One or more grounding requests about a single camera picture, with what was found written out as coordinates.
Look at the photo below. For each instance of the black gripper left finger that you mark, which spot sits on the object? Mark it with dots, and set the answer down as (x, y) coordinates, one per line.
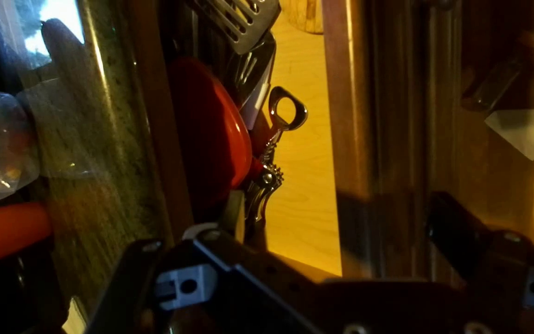
(204, 290)

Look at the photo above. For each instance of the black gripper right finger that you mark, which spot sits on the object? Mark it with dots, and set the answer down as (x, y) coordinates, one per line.
(514, 285)

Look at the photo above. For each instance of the wooden kitchen drawer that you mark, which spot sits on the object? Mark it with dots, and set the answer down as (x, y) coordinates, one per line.
(304, 186)

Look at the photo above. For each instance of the metal corkscrew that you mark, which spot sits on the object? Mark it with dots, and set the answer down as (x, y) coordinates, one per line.
(267, 179)

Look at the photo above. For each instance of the red plastic spoon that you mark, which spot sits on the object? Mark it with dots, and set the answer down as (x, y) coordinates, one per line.
(212, 136)

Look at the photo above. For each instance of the orange plastic cup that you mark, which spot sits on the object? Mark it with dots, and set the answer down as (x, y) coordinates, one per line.
(8, 233)

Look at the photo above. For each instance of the grey slotted turner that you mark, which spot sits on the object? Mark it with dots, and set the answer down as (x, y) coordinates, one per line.
(241, 21)

